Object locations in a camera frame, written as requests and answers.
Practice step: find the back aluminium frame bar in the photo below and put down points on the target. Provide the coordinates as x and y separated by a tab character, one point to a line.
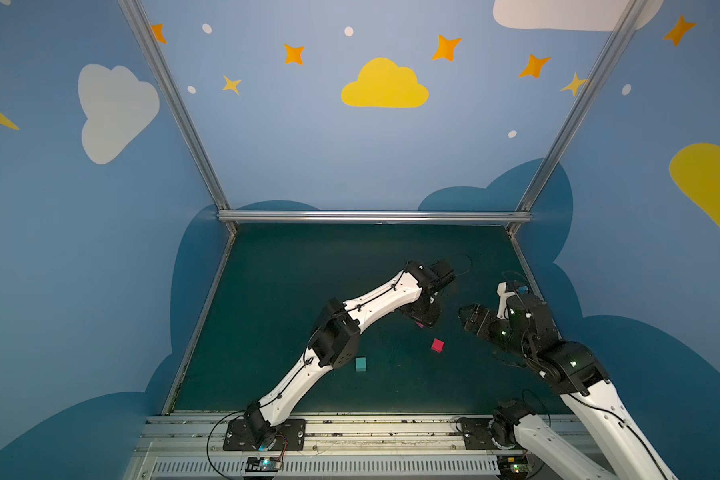
372	217

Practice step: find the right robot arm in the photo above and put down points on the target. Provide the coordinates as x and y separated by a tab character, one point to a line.
523	325

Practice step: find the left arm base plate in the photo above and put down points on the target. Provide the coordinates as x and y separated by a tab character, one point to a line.
291	434

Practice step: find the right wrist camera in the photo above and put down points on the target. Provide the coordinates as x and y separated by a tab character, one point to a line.
505	291

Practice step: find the aluminium front rail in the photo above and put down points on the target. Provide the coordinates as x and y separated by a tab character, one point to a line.
378	446

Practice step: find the right aluminium frame post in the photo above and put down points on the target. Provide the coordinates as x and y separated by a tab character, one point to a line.
613	49

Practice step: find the left controller board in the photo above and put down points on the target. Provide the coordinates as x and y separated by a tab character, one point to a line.
264	465

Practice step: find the controller board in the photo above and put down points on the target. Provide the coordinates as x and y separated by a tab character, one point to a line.
513	467
264	465

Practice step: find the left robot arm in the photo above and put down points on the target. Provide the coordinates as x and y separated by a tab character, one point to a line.
335	337

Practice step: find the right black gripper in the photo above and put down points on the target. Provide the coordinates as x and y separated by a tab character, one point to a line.
477	318

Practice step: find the aluminium frame post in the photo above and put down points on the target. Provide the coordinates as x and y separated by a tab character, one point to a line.
613	49
137	19

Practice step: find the right controller board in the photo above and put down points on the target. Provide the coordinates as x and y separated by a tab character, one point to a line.
513	467

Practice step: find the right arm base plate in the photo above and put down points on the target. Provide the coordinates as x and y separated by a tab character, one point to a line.
478	433

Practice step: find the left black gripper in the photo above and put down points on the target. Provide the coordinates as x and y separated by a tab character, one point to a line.
426	309

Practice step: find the left aluminium frame post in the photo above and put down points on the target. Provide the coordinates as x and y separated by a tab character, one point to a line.
137	19

